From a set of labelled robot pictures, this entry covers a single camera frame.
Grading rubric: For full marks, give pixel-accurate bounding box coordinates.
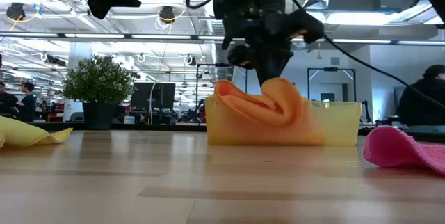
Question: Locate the black aluminium table frame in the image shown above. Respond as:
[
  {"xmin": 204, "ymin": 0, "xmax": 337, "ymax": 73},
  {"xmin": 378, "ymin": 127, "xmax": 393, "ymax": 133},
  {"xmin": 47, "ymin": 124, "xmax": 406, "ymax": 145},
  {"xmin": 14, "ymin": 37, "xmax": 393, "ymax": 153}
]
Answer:
[{"xmin": 0, "ymin": 122, "xmax": 445, "ymax": 143}]

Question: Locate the yellow microfiber towel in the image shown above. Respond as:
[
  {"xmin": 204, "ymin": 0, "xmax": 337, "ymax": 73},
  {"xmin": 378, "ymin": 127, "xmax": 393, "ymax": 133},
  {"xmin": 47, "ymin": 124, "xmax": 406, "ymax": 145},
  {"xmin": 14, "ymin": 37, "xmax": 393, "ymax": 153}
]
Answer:
[{"xmin": 0, "ymin": 114, "xmax": 74, "ymax": 148}]

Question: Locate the pink microfiber towel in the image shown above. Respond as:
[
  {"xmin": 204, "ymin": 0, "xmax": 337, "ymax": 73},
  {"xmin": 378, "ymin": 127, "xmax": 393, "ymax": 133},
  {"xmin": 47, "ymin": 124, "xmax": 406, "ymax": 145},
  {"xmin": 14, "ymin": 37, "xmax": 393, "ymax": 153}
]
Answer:
[{"xmin": 363, "ymin": 126, "xmax": 445, "ymax": 176}]

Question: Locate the black ceiling cable reel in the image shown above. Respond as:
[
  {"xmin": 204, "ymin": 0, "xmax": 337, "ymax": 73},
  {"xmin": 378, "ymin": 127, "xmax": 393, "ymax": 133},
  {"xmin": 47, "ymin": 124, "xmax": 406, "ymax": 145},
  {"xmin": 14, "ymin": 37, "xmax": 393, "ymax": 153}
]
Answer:
[
  {"xmin": 6, "ymin": 3, "xmax": 26, "ymax": 22},
  {"xmin": 159, "ymin": 5, "xmax": 176, "ymax": 24}
]

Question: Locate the long black arm cable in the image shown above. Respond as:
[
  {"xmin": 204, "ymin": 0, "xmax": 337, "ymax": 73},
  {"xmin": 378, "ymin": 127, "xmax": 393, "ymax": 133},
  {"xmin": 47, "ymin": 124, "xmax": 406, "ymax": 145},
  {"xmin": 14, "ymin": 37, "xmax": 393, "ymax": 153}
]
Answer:
[{"xmin": 321, "ymin": 34, "xmax": 445, "ymax": 109}]

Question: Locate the person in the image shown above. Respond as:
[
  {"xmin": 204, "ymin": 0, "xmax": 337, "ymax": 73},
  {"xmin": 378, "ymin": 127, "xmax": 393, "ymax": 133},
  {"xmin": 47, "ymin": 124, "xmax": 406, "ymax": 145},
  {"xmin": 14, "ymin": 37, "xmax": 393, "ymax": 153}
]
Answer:
[
  {"xmin": 0, "ymin": 81, "xmax": 18, "ymax": 115},
  {"xmin": 17, "ymin": 81, "xmax": 38, "ymax": 123},
  {"xmin": 398, "ymin": 64, "xmax": 445, "ymax": 127}
]

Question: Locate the round silver air duct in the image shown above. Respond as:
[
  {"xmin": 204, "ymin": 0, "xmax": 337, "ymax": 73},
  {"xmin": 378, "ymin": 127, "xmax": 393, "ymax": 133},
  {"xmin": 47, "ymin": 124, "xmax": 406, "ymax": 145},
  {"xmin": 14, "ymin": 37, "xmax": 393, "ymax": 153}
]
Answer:
[{"xmin": 198, "ymin": 0, "xmax": 230, "ymax": 65}]

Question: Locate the green potted plant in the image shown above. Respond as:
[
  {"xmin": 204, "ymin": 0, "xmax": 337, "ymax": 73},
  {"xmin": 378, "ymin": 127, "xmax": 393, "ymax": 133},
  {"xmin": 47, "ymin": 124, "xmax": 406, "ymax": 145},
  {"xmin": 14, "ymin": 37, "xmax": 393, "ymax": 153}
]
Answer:
[{"xmin": 61, "ymin": 56, "xmax": 136, "ymax": 130}]

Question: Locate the black metal station frame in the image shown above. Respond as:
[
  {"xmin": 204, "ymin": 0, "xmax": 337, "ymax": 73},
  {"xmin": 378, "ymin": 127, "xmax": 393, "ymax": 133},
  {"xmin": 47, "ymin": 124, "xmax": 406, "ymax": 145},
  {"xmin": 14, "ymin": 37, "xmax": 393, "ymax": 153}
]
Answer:
[
  {"xmin": 307, "ymin": 66, "xmax": 357, "ymax": 102},
  {"xmin": 196, "ymin": 63, "xmax": 231, "ymax": 98}
]

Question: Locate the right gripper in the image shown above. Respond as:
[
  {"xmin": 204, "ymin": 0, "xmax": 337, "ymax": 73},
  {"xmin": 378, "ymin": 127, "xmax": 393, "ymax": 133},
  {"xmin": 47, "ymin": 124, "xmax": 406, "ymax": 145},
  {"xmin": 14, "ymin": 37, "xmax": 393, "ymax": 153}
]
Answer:
[{"xmin": 222, "ymin": 17, "xmax": 296, "ymax": 86}]

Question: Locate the yellow translucent plastic bin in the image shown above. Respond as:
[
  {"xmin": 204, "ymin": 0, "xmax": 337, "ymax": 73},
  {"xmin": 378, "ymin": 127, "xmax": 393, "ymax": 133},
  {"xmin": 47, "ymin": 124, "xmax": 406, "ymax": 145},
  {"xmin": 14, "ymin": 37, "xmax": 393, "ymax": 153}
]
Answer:
[{"xmin": 204, "ymin": 97, "xmax": 362, "ymax": 147}]

